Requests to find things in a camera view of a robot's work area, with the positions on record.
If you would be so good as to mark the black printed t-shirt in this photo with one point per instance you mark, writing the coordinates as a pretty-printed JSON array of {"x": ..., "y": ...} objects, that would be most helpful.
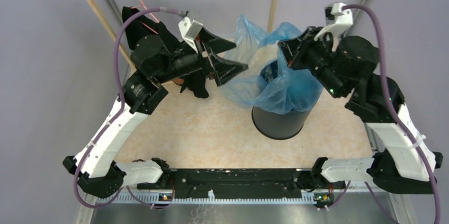
[{"x": 143, "y": 26}]

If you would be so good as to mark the black round trash bin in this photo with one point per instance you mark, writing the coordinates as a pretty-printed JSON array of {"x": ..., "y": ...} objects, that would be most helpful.
[{"x": 279, "y": 124}]

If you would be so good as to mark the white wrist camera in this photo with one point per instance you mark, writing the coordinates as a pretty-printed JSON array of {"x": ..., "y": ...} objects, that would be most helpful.
[
  {"x": 189, "y": 27},
  {"x": 338, "y": 20}
]

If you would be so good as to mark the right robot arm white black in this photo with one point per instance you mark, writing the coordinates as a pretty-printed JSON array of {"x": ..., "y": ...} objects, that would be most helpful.
[{"x": 404, "y": 165}]

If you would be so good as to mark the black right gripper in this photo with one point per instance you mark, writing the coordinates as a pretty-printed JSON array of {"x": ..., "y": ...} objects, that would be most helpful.
[{"x": 301, "y": 45}]

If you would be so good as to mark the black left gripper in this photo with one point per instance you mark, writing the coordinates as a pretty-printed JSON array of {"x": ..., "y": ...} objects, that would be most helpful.
[{"x": 223, "y": 70}]

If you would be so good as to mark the metal corner frame left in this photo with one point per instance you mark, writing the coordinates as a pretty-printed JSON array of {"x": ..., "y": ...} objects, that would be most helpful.
[{"x": 112, "y": 22}]

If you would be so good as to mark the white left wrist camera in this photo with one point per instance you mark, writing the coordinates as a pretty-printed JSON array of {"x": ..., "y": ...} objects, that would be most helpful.
[{"x": 189, "y": 27}]

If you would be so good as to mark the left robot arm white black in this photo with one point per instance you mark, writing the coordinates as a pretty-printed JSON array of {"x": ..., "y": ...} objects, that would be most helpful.
[{"x": 95, "y": 170}]

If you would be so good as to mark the blue plastic trash bag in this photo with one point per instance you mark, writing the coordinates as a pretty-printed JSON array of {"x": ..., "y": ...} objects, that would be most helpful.
[{"x": 256, "y": 48}]

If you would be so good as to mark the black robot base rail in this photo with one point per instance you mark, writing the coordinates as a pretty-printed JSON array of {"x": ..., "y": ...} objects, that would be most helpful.
[{"x": 221, "y": 186}]

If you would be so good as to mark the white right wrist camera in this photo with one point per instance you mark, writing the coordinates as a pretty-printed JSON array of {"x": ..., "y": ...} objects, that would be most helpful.
[{"x": 338, "y": 20}]

